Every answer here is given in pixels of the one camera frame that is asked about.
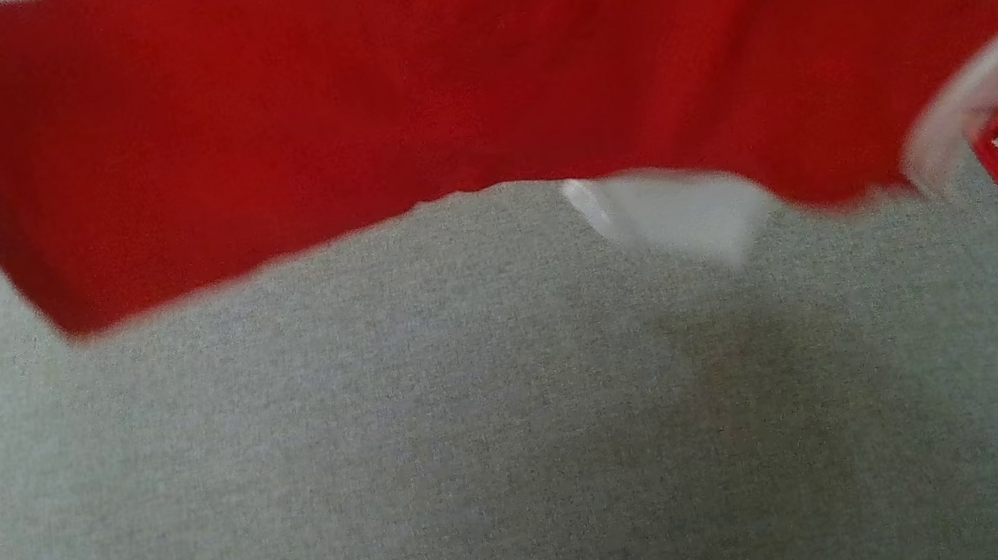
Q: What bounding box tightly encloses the red white striped shirt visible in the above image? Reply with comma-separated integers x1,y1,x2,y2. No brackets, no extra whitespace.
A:
0,0,998,393

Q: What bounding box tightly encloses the large grey sofa seat cushion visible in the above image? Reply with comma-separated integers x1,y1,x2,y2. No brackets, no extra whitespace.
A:
0,53,998,560

